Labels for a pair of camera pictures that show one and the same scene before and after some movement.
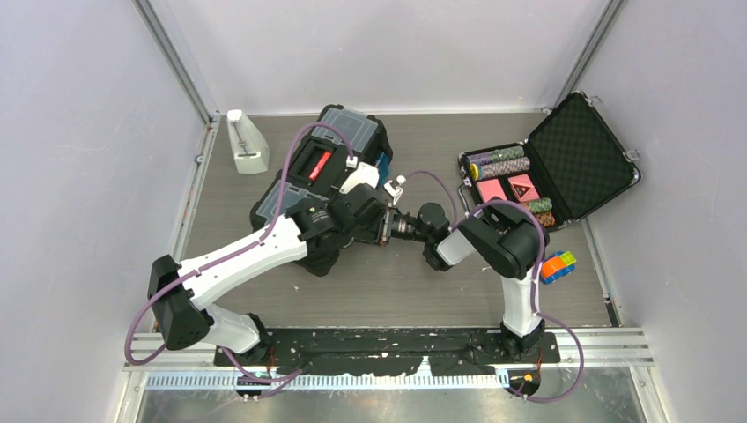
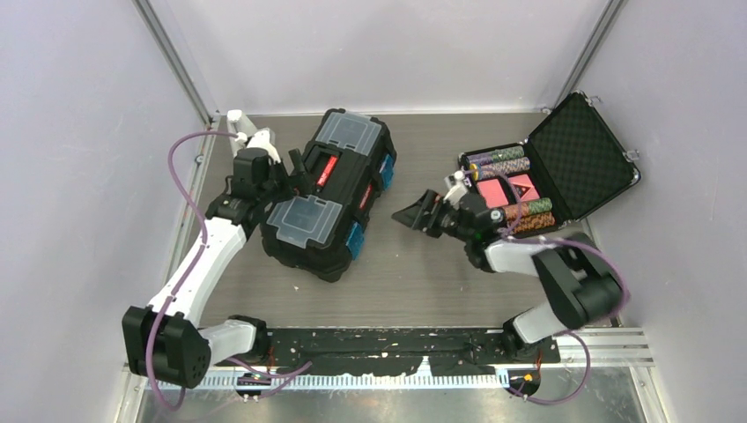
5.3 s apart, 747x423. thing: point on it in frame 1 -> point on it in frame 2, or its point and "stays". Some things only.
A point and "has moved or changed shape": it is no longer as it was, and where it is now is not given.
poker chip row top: (495, 156) stays
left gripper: (334, 199) -> (301, 184)
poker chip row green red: (539, 205) stays
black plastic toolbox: (338, 138) has moved or changed shape
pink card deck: (490, 189) stays
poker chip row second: (494, 167) stays
